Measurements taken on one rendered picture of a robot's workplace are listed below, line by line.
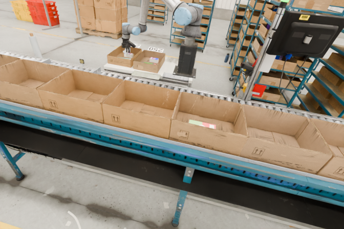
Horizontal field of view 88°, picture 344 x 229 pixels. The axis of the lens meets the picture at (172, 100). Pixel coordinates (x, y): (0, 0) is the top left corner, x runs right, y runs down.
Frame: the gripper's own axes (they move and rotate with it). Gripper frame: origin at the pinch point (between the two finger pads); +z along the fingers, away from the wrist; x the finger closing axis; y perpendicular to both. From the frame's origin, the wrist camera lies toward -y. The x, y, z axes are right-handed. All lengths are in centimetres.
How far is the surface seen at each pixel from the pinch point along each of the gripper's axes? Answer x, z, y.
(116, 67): 33.1, 3.8, -1.0
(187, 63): 18, -11, -77
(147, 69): 27.8, 0.7, -35.0
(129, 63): 27.0, -1.1, -13.0
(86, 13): -271, 24, 246
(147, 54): -9.4, -0.9, -21.8
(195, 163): 135, -1, -101
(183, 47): 18, -27, -70
